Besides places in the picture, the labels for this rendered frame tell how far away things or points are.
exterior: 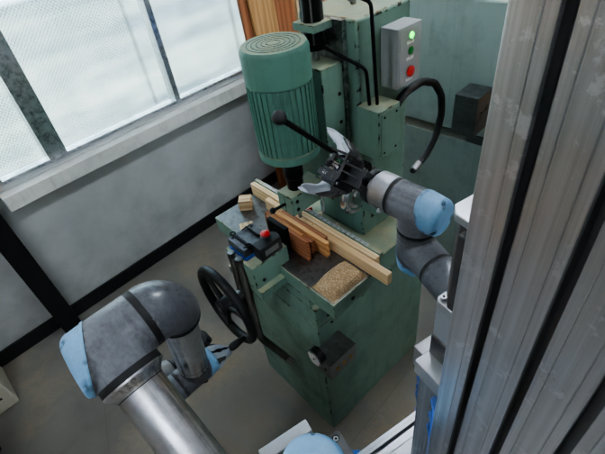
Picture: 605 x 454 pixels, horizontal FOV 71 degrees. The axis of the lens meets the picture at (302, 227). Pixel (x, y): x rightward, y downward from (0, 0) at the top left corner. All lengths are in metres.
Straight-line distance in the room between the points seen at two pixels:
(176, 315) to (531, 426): 0.59
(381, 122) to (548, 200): 0.95
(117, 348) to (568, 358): 0.64
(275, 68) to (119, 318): 0.64
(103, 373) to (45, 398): 1.78
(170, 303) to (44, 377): 1.88
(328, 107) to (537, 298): 0.95
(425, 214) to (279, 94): 0.50
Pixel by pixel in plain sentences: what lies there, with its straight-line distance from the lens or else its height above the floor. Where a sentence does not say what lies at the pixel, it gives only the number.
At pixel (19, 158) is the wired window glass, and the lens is 2.42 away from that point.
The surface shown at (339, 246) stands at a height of 0.94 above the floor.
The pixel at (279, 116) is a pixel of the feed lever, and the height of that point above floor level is 1.41.
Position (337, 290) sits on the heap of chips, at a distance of 1.20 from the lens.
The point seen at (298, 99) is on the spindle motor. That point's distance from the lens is 1.11.
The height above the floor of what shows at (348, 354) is 0.60.
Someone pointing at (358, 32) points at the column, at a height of 1.49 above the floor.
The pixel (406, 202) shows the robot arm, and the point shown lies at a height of 1.35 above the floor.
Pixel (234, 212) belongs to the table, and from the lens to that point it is 1.56.
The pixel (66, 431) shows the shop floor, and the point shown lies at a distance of 2.40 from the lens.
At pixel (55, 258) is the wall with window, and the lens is 2.59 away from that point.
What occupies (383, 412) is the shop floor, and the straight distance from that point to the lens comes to 2.03.
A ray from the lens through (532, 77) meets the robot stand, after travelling 0.27.
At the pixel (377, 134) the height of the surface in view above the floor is 1.24.
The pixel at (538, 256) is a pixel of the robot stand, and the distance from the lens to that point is 0.31.
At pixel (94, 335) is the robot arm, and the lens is 0.80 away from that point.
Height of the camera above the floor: 1.83
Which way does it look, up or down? 41 degrees down
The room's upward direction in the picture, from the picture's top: 9 degrees counter-clockwise
